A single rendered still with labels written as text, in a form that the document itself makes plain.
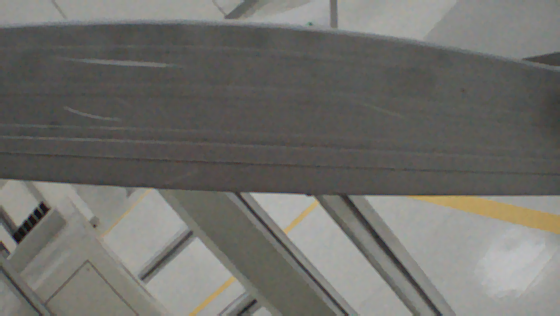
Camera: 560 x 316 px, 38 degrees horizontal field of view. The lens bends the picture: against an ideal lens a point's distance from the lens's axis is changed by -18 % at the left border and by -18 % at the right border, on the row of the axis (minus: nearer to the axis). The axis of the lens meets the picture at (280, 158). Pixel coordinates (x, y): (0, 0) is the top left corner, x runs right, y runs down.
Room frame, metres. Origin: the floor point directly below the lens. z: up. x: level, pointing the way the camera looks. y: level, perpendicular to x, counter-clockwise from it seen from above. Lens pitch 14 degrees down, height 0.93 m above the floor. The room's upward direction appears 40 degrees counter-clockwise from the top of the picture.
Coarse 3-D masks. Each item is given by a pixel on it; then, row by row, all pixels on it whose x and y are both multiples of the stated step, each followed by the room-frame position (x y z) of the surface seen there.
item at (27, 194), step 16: (0, 192) 5.15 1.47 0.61; (16, 192) 5.17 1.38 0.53; (32, 192) 5.16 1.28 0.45; (48, 192) 5.20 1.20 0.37; (64, 192) 5.21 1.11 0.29; (128, 192) 5.29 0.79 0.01; (16, 208) 5.15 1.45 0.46; (32, 208) 5.17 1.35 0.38; (80, 208) 5.22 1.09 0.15; (0, 224) 5.12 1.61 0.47; (0, 240) 5.14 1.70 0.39
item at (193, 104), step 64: (0, 64) 0.32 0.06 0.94; (64, 64) 0.33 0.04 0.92; (128, 64) 0.33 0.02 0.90; (192, 64) 0.34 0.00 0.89; (256, 64) 0.34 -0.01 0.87; (320, 64) 0.34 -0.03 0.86; (384, 64) 0.35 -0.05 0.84; (448, 64) 0.35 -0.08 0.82; (512, 64) 0.36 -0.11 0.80; (0, 128) 0.32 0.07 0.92; (64, 128) 0.33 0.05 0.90; (128, 128) 0.33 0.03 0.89; (192, 128) 0.33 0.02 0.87; (256, 128) 0.34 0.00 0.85; (320, 128) 0.34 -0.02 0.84; (384, 128) 0.34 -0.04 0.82; (448, 128) 0.35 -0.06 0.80; (512, 128) 0.35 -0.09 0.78; (256, 192) 0.33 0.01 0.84; (320, 192) 0.34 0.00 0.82; (384, 192) 0.34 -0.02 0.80; (448, 192) 0.34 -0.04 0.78; (512, 192) 0.35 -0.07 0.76
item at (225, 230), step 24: (168, 192) 1.21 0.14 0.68; (192, 192) 1.21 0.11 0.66; (216, 192) 1.22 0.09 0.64; (192, 216) 1.21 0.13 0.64; (216, 216) 1.22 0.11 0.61; (240, 216) 1.22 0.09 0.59; (216, 240) 1.21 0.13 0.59; (240, 240) 1.22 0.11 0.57; (264, 240) 1.22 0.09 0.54; (240, 264) 1.21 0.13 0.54; (264, 264) 1.22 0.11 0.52; (288, 264) 1.22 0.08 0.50; (264, 288) 1.21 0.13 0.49; (288, 288) 1.22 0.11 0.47; (288, 312) 1.21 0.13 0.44; (312, 312) 1.22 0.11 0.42
